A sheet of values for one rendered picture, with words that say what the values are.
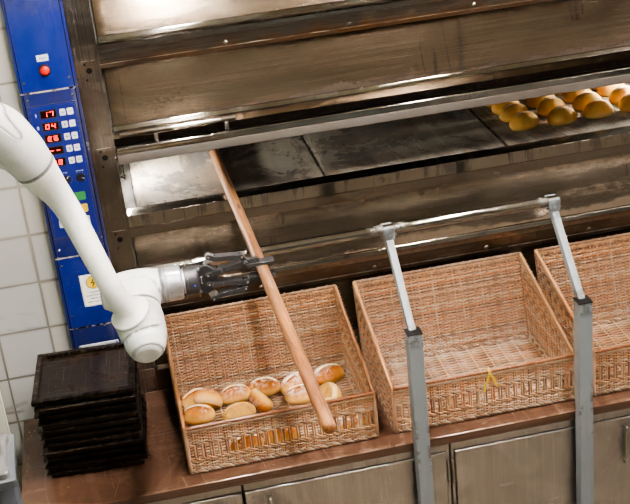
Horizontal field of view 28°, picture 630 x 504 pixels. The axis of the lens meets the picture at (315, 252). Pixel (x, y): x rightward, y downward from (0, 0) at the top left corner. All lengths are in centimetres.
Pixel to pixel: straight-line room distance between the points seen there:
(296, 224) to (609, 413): 108
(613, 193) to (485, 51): 66
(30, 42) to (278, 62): 70
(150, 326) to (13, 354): 94
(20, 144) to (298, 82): 107
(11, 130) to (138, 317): 55
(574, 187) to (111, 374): 155
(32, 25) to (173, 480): 131
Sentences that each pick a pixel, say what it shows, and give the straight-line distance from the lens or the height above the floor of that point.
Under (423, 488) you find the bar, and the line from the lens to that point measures 363.
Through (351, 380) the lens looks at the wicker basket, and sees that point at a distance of 387.
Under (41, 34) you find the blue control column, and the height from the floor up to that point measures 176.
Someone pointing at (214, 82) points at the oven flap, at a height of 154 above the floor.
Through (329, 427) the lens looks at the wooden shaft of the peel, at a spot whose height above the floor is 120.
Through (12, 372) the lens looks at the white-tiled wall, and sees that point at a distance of 395.
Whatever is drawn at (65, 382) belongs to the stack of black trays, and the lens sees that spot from 364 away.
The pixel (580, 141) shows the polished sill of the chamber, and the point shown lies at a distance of 398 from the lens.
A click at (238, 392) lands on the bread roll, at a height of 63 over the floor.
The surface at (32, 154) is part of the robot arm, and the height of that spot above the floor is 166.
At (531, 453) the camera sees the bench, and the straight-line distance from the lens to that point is 375.
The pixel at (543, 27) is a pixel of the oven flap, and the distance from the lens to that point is 384.
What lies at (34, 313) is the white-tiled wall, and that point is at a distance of 386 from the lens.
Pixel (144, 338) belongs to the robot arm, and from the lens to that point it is 304.
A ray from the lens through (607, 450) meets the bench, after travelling 384.
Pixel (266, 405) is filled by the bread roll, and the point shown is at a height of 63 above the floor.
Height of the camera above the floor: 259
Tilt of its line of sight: 25 degrees down
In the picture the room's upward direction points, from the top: 6 degrees counter-clockwise
